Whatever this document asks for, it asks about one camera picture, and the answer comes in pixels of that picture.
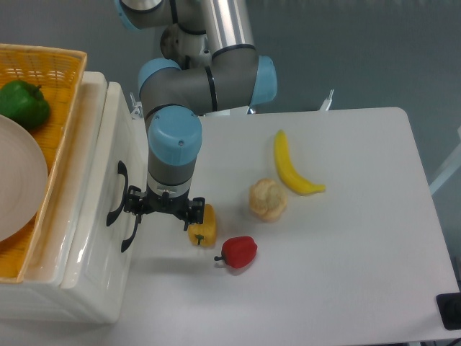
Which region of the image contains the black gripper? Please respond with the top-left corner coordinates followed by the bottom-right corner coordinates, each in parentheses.
top-left (123, 179), bottom-right (205, 231)

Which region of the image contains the white top drawer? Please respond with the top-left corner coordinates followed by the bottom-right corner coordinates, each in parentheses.
top-left (61, 82), bottom-right (147, 323)

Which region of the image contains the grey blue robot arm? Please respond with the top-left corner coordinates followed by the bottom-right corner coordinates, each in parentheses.
top-left (107, 1), bottom-right (277, 225)

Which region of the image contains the white drawer cabinet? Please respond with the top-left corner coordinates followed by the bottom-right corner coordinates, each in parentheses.
top-left (1, 72), bottom-right (108, 321)

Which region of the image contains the yellow bell pepper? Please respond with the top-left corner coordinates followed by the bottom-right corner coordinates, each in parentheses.
top-left (187, 204), bottom-right (217, 247)

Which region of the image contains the red bell pepper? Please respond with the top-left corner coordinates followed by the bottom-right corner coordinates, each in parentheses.
top-left (214, 236), bottom-right (258, 269)

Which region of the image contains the bread roll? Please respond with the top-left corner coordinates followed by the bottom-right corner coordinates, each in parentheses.
top-left (249, 178), bottom-right (287, 222)

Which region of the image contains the yellow banana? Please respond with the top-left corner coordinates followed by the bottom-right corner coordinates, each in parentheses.
top-left (273, 130), bottom-right (326, 195)

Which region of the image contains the pale pink plate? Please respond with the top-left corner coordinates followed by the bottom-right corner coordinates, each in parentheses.
top-left (1, 116), bottom-right (48, 241)

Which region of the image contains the orange woven basket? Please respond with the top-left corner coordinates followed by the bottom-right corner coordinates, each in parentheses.
top-left (1, 43), bottom-right (87, 284)

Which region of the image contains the green bell pepper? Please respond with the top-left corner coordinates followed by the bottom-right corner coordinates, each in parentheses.
top-left (1, 80), bottom-right (50, 130)

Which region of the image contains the black device at edge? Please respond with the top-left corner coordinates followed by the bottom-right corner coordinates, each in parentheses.
top-left (436, 292), bottom-right (461, 330)

